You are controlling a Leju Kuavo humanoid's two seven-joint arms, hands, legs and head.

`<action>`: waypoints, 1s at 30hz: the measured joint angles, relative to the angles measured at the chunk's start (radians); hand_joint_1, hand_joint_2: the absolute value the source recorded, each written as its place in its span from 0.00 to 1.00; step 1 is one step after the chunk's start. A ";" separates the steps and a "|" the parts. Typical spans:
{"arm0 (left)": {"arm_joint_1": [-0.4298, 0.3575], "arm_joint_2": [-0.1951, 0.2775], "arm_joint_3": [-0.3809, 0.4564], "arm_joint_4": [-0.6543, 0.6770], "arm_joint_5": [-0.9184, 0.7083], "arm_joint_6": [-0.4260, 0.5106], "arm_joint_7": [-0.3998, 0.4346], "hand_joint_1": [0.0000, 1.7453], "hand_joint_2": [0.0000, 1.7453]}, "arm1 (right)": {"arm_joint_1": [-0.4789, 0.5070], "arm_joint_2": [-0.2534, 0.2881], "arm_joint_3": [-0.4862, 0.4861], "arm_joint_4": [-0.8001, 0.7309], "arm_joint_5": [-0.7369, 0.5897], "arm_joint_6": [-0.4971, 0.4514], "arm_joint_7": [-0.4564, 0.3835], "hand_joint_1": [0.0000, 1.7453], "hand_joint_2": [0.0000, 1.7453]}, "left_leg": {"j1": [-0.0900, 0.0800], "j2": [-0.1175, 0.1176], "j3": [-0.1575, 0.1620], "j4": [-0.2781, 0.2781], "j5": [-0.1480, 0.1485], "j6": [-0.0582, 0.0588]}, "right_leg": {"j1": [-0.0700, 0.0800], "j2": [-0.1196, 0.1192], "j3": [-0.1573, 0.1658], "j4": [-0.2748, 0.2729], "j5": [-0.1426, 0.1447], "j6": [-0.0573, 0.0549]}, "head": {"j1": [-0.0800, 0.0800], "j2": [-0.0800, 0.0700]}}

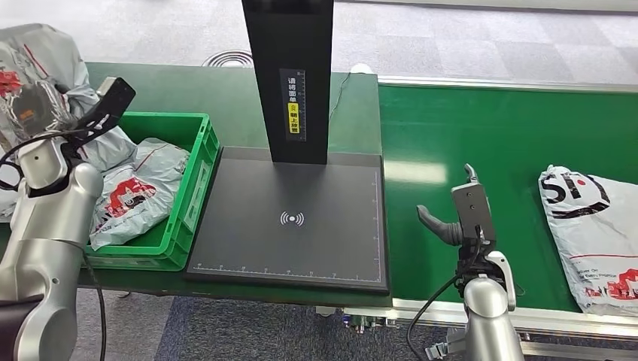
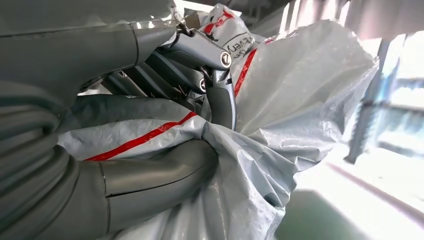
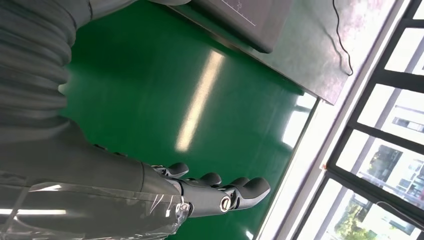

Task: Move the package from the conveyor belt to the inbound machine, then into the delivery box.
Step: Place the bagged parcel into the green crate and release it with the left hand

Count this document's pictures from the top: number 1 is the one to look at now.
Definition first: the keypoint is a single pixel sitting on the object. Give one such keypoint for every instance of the black inbound scanner machine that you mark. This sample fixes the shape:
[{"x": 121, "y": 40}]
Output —
[{"x": 299, "y": 239}]

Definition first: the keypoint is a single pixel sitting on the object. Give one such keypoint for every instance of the white package with black letters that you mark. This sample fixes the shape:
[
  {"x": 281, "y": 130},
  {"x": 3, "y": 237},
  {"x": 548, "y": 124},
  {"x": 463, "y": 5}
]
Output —
[{"x": 593, "y": 239}]

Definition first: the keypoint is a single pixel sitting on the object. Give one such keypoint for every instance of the small white round plug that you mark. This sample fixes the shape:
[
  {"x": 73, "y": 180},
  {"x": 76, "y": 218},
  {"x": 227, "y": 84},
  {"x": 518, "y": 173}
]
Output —
[{"x": 361, "y": 69}]

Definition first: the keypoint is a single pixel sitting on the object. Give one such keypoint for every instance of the green plastic crate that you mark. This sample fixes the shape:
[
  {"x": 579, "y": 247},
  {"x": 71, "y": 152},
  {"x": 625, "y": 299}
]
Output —
[{"x": 164, "y": 124}]

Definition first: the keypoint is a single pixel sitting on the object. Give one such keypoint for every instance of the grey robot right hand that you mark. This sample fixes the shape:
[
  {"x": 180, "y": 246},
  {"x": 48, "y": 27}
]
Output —
[{"x": 443, "y": 230}]

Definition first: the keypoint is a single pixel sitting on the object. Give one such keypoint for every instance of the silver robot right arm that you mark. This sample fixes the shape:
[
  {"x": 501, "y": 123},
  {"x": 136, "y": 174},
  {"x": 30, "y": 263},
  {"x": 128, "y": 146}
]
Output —
[{"x": 491, "y": 319}]

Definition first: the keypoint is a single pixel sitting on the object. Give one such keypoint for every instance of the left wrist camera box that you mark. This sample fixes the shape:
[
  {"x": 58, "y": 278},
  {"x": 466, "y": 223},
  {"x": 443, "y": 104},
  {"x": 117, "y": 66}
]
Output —
[{"x": 112, "y": 99}]

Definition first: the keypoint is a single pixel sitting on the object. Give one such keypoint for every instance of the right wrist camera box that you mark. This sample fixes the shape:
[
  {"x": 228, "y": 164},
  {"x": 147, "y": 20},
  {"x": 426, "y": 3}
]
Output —
[{"x": 473, "y": 209}]

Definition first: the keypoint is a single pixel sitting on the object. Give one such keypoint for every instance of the black and yellow label sticker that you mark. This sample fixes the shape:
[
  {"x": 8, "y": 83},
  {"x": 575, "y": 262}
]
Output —
[{"x": 293, "y": 107}]

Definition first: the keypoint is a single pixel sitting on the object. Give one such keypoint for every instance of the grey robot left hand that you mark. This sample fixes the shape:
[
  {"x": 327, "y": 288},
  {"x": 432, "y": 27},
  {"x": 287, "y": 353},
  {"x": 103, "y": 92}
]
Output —
[{"x": 42, "y": 109}]

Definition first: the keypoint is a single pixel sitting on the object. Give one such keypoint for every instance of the round metal floor vent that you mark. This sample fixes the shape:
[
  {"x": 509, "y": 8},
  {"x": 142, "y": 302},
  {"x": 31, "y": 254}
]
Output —
[{"x": 227, "y": 60}]

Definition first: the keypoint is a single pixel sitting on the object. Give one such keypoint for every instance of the grey package with red print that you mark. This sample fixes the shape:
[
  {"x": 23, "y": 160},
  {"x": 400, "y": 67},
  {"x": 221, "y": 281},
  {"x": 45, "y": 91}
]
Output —
[
  {"x": 50, "y": 50},
  {"x": 149, "y": 169}
]

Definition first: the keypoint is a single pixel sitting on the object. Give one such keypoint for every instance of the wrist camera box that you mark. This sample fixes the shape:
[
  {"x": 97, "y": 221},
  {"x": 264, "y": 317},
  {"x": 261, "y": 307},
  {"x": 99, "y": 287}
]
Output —
[
  {"x": 112, "y": 99},
  {"x": 473, "y": 209}
]

